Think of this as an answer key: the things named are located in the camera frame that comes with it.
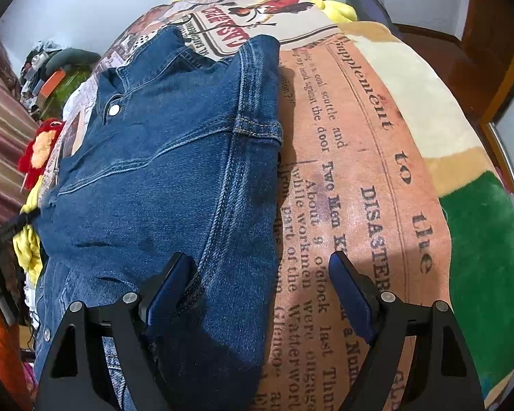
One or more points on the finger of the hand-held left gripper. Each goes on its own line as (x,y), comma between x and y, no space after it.
(13,225)

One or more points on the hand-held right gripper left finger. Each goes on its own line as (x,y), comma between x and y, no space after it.
(171,291)

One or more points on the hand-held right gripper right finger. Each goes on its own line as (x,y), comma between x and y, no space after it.
(351,295)

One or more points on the blue denim jacket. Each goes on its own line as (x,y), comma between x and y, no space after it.
(154,180)

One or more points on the yellow fleece cloth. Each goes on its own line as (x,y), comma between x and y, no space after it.
(25,244)

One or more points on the red plush toy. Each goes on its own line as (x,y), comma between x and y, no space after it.
(38,150)

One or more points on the striped red gold curtain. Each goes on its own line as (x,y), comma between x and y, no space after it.
(0,115)

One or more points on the newspaper printed blanket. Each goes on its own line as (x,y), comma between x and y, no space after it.
(347,180)

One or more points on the orange cloth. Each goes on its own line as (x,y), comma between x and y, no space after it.
(0,351)

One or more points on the white cloth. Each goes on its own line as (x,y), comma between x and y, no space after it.
(75,98)

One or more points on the orange box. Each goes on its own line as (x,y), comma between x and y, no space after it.
(51,84)

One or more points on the green patterned box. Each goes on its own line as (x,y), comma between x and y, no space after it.
(70,90)

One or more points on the pile of clutter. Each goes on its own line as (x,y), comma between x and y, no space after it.
(34,68)

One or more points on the grey pillow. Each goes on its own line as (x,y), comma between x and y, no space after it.
(77,56)

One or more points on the yellow fleece blanket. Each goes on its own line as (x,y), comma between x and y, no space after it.
(336,10)

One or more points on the grey blue backpack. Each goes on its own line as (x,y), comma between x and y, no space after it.
(368,6)

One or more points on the wooden door frame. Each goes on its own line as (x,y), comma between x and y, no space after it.
(488,8)

